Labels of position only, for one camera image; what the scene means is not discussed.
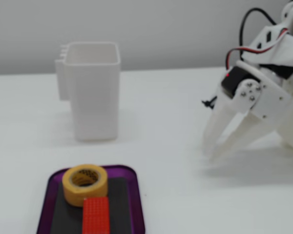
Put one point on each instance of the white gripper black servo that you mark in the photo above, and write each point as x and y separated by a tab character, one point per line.
267	98

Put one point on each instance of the yellow masking tape roll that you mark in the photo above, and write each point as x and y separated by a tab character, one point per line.
70	192

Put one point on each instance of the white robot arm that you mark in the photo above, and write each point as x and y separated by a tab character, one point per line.
283	51

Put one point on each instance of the purple metal tray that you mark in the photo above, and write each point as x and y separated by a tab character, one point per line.
137	195

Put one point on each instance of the white plastic rectangular container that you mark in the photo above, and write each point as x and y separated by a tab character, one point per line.
95	97

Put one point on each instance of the red studded block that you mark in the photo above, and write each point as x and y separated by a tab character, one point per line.
95	217

